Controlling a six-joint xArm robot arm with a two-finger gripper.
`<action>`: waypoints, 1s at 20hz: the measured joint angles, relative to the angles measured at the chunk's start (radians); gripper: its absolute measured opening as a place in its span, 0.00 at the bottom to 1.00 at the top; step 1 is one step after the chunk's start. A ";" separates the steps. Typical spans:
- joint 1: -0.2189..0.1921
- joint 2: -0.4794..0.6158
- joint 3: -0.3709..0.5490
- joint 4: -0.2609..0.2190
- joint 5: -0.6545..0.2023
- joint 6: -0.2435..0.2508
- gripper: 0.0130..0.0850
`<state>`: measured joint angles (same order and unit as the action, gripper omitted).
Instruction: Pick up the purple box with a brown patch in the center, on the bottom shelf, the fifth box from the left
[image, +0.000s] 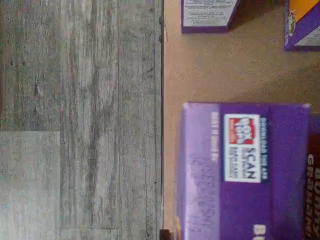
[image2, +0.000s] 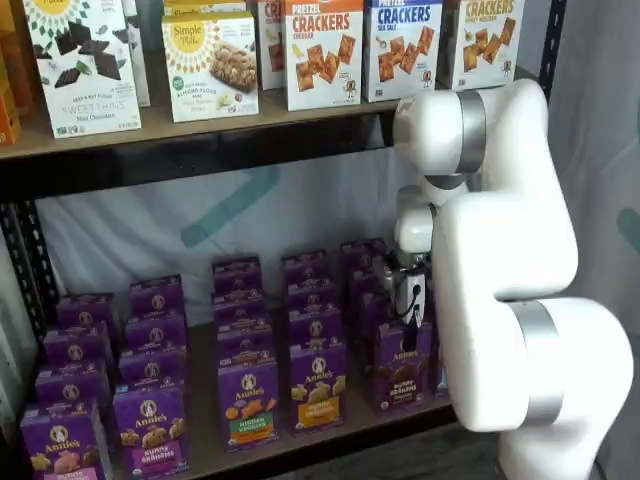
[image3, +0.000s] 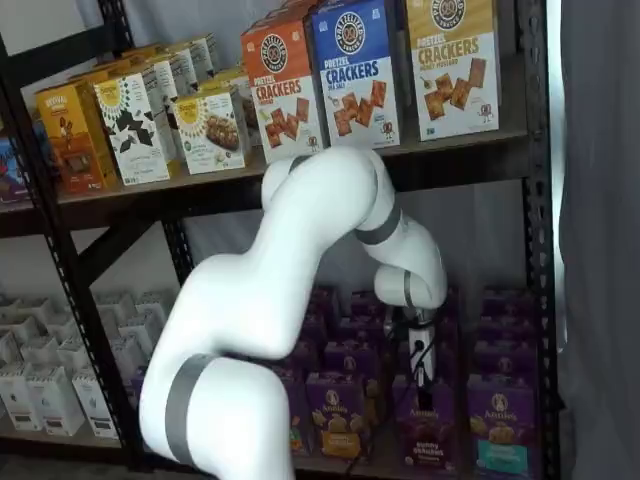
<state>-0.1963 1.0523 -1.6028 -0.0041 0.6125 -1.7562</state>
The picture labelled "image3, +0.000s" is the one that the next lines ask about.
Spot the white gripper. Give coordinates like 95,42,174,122
407,322,438,409

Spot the purple box brown patch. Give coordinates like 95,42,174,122
392,377,459,474

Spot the purple box teal patch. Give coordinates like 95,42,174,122
467,374,539,476

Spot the purple box yellow patch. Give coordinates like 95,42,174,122
305,372,374,465

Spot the purple box orange patch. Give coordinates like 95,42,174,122
285,372,309,454

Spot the plain white carton box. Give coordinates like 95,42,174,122
57,336,97,374
9,313,52,342
96,290,140,314
22,335,64,374
109,335,151,387
71,368,122,441
25,366,87,437
47,312,82,342
0,332,27,374
0,372,44,433

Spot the yellow pretzel crackers box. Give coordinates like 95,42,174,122
405,0,503,143

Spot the blue pretzel crackers box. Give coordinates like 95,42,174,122
310,0,404,151

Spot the orange pretzel crackers box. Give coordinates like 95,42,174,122
249,0,324,25
240,17,327,166

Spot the brown wooden shelf board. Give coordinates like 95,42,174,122
0,130,529,214
0,413,401,479

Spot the white box black leaf print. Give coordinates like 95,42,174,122
167,43,199,97
93,73,172,187
189,33,220,84
137,53,179,169

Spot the orange yellow snack box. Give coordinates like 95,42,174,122
106,52,157,70
124,42,174,58
72,64,129,86
34,81,119,196

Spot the blue snack box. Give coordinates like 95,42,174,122
0,135,33,204

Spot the black metal shelving rack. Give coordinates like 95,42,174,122
0,0,559,480

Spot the grey curtain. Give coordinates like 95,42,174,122
554,0,640,480

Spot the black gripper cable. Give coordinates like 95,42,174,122
344,305,434,474

